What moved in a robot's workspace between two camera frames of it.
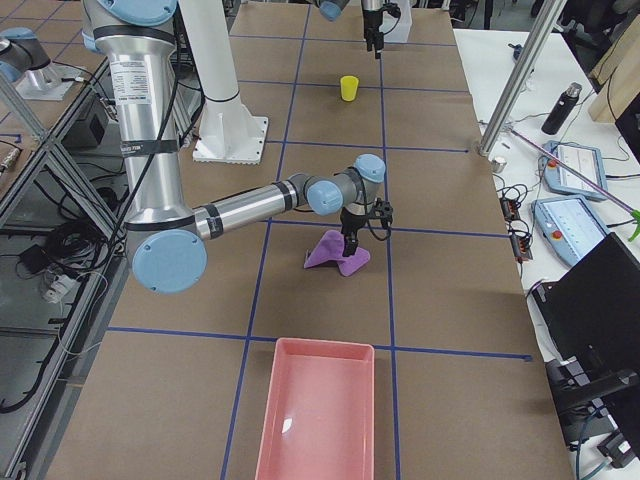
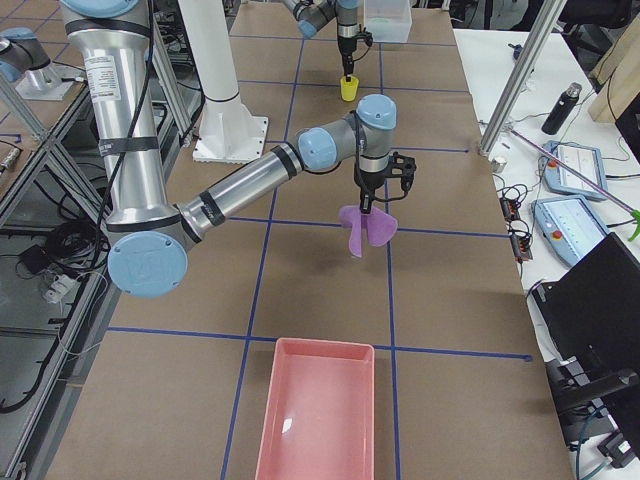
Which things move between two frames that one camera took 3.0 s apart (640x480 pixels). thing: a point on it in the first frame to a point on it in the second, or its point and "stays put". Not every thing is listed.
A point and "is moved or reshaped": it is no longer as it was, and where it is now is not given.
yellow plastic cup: (348, 87) stays put
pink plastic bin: (318, 413) stays put
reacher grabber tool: (632, 212) stays put
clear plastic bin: (401, 31) stays put
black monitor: (594, 312) stays put
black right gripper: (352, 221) to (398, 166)
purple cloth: (329, 248) is moved or reshaped
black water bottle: (562, 109) stays put
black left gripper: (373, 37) to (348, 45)
